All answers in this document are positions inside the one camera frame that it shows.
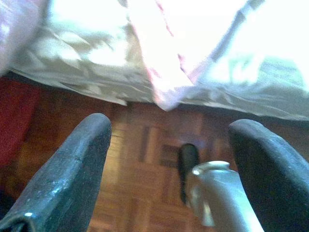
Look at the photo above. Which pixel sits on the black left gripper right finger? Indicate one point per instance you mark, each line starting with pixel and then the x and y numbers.
pixel 277 181

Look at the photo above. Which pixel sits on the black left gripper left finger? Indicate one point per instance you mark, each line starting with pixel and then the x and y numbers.
pixel 60 181

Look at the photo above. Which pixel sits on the pink cartoon print quilt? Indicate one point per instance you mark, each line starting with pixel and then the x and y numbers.
pixel 169 96

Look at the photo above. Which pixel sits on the silver robot left leg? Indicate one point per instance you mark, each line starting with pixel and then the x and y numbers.
pixel 222 193

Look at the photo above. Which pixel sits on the red sofa cushion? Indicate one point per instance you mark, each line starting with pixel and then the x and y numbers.
pixel 14 116

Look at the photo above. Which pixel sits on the black robot left foot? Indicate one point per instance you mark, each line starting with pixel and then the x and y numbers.
pixel 188 157

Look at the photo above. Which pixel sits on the bed with beige floral sheet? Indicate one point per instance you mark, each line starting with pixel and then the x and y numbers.
pixel 72 62

